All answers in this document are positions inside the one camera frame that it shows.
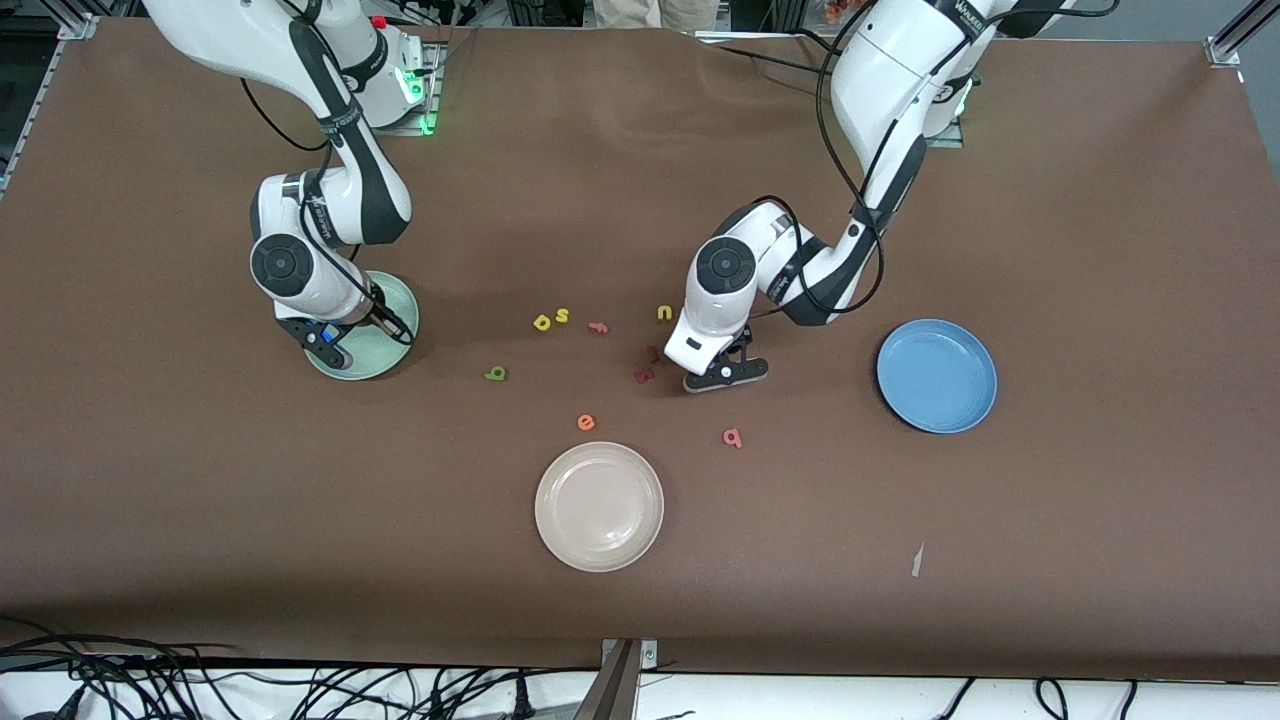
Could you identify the brown table cover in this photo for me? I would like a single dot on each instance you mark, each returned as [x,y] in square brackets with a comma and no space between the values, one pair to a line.
[640,200]

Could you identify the beige plate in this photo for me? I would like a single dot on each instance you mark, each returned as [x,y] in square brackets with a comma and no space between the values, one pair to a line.
[599,506]

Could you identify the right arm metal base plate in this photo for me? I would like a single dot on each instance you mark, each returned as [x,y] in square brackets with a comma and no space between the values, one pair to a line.
[432,100]

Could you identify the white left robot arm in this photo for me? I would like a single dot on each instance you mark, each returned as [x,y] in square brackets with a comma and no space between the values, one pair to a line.
[880,70]

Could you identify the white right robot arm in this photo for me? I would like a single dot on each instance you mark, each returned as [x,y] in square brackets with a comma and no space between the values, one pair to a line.
[370,190]

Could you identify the orange flower decoration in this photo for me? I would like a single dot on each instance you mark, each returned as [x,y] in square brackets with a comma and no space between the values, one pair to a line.
[850,8]

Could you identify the white paper scrap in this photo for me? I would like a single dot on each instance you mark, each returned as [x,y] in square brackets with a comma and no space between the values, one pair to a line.
[917,560]

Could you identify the grey angled bar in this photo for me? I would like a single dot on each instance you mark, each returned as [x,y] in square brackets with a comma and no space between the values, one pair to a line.
[612,690]

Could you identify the blue plate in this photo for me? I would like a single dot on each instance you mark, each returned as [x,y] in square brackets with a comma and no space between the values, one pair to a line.
[937,376]

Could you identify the green plate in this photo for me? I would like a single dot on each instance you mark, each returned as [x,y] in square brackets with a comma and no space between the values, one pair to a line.
[370,362]

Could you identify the person in beige trousers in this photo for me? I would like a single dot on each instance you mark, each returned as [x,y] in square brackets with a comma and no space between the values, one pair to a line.
[680,12]

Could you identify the aluminium profile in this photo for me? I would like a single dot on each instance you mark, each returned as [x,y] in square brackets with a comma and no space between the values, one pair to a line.
[75,25]
[1225,48]

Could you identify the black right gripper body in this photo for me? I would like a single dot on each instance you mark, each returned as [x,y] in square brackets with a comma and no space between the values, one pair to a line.
[372,316]

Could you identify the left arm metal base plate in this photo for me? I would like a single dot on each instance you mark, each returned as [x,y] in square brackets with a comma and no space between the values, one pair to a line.
[945,142]

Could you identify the small grey metal bracket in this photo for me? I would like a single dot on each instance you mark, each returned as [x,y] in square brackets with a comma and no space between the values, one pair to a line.
[648,655]

